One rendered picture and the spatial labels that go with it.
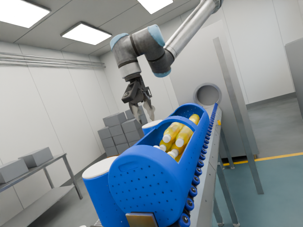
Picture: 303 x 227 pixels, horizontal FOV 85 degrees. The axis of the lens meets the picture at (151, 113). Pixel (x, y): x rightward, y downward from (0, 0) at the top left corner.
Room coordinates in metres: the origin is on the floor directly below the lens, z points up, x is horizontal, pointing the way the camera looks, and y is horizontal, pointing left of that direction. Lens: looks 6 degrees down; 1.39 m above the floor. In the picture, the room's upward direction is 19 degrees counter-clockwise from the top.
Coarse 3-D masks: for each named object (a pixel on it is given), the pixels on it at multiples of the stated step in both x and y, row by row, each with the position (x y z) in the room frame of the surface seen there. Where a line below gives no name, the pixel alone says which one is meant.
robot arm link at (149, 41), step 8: (136, 32) 0.70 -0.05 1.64; (144, 32) 0.68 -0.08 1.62; (152, 32) 0.67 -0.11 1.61; (160, 32) 0.68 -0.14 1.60; (136, 40) 0.68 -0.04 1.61; (144, 40) 0.67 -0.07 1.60; (152, 40) 0.67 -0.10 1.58; (160, 40) 0.67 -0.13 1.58; (136, 48) 0.69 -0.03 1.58; (144, 48) 0.69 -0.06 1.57; (152, 48) 0.69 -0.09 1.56; (160, 48) 0.71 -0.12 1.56; (152, 56) 0.72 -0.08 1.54; (160, 56) 0.73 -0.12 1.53
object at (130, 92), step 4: (128, 84) 0.73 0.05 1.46; (132, 84) 0.70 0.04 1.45; (136, 84) 0.70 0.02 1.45; (128, 88) 0.69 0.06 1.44; (132, 88) 0.67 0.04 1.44; (136, 88) 0.69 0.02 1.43; (124, 92) 0.68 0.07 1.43; (128, 92) 0.65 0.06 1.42; (132, 92) 0.65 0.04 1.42; (124, 96) 0.64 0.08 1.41; (128, 96) 0.63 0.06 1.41; (132, 96) 0.64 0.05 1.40; (124, 100) 0.64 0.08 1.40; (128, 100) 0.64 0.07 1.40
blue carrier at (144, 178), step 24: (168, 120) 0.89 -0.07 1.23; (144, 144) 0.85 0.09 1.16; (192, 144) 0.70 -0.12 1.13; (120, 168) 0.56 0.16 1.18; (144, 168) 0.51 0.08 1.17; (168, 168) 0.48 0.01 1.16; (192, 168) 0.60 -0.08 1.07; (120, 192) 0.57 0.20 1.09; (144, 192) 0.52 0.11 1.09; (168, 192) 0.48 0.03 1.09; (168, 216) 0.50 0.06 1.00
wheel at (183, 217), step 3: (183, 213) 0.52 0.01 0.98; (180, 216) 0.51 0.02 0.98; (183, 216) 0.51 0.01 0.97; (186, 216) 0.52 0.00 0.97; (180, 219) 0.50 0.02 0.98; (183, 219) 0.50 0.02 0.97; (186, 219) 0.50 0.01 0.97; (189, 219) 0.51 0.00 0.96; (180, 222) 0.49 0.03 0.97; (183, 222) 0.49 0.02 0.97; (186, 222) 0.50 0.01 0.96; (189, 222) 0.50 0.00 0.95; (180, 225) 0.49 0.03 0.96; (183, 225) 0.49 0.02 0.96; (186, 225) 0.49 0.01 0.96; (189, 225) 0.49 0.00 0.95
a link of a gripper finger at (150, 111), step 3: (144, 102) 0.71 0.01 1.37; (144, 105) 0.71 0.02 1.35; (147, 105) 0.70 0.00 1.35; (144, 108) 0.71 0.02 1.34; (147, 108) 0.70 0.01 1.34; (153, 108) 0.74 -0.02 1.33; (147, 111) 0.71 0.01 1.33; (150, 111) 0.70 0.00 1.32; (153, 111) 0.71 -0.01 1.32; (150, 114) 0.70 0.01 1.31; (153, 114) 0.71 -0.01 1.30; (150, 117) 0.70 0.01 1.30; (153, 117) 0.71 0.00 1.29; (153, 120) 0.71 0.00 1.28
